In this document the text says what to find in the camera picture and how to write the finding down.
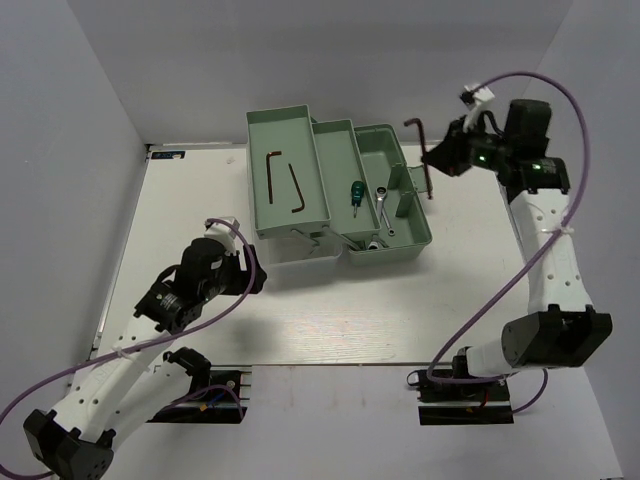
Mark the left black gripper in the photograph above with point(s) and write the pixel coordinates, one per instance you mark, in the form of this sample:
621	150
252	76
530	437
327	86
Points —
243	277

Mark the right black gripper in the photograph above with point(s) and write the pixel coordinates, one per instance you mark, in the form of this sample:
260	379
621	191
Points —
446	154

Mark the dark hex key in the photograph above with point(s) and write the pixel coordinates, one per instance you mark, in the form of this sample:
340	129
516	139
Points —
268	161
417	122
298	191

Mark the large silver ratchet wrench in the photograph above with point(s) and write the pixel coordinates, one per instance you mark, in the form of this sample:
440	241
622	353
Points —
381	196

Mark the green stubby screwdriver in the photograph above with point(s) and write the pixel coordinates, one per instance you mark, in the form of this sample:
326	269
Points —
357	192

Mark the green toolbox with clear lid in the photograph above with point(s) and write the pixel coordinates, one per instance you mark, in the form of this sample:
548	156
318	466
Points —
328	156

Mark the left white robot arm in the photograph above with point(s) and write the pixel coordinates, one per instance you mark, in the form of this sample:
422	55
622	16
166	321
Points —
78	437

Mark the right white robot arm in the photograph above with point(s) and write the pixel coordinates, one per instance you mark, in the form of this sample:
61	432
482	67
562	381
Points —
561	328

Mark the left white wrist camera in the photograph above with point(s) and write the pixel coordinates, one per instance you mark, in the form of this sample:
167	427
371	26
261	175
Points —
224	231

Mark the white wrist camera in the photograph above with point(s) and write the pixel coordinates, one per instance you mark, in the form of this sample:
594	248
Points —
477	99
224	231

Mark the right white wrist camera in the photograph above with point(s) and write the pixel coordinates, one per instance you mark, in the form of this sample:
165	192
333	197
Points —
477	99

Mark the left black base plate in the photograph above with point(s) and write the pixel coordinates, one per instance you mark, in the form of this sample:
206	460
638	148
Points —
221	399

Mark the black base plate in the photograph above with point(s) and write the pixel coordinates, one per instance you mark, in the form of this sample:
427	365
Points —
221	399
460	405

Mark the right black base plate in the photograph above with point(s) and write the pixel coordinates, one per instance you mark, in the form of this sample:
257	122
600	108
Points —
460	405

